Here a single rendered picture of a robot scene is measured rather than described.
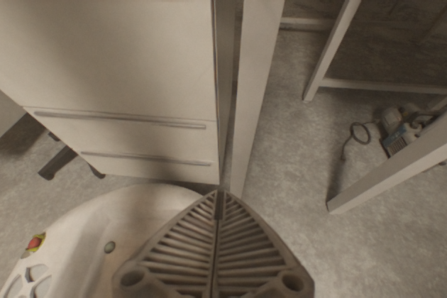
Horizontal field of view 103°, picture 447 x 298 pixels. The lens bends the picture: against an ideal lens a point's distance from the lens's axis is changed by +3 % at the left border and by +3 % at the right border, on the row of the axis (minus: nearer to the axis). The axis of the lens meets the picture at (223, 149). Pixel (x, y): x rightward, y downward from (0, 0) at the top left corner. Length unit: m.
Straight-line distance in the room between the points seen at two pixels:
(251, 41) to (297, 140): 0.93
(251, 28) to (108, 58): 0.25
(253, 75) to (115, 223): 0.55
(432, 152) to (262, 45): 0.47
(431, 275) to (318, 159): 0.60
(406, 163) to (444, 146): 0.09
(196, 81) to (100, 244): 0.51
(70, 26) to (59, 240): 0.48
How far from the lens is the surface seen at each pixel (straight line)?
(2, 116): 1.38
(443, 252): 1.26
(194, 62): 0.34
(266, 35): 0.30
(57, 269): 0.62
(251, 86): 0.34
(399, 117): 1.39
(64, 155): 1.25
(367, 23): 2.43
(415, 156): 0.66
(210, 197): 0.17
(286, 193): 0.97
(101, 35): 0.39
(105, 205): 0.62
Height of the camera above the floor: 0.86
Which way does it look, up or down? 55 degrees down
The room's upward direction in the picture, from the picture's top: straight up
